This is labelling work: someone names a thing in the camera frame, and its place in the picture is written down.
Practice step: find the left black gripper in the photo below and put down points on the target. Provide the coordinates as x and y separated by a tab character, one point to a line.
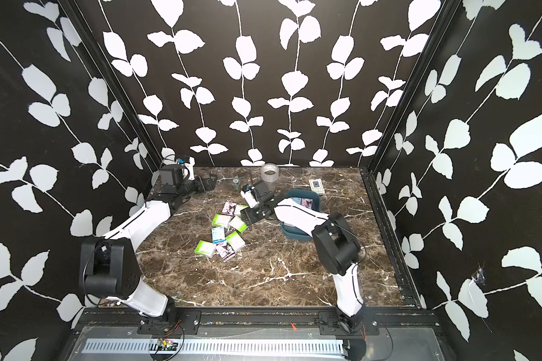
210	185

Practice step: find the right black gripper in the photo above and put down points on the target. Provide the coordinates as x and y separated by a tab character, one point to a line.
248	216

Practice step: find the green tissue pack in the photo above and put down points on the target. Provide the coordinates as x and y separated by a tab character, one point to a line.
221	220
239	208
238	224
235	241
206	249

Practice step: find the teal storage box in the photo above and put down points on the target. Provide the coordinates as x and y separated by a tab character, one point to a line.
291	214

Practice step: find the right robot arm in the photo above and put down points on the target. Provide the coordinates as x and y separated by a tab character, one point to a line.
336	245

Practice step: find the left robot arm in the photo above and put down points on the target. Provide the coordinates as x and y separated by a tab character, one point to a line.
109	268

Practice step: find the clear tape roll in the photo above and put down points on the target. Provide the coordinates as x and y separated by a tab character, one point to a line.
269	173

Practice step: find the pink kuromi tissue pack top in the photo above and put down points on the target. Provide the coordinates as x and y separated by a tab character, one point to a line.
229	209

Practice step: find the small circuit board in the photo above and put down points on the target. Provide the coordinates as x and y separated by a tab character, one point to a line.
164	346

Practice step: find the white perforated strip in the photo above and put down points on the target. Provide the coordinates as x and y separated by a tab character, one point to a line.
241	347

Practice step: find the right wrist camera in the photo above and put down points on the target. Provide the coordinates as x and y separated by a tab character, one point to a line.
256	193

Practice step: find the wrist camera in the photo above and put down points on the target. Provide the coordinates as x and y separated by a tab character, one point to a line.
177	170
256	193

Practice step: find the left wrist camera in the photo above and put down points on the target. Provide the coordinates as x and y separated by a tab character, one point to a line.
177	170

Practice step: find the black front rail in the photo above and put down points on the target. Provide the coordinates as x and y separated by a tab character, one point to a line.
193	320

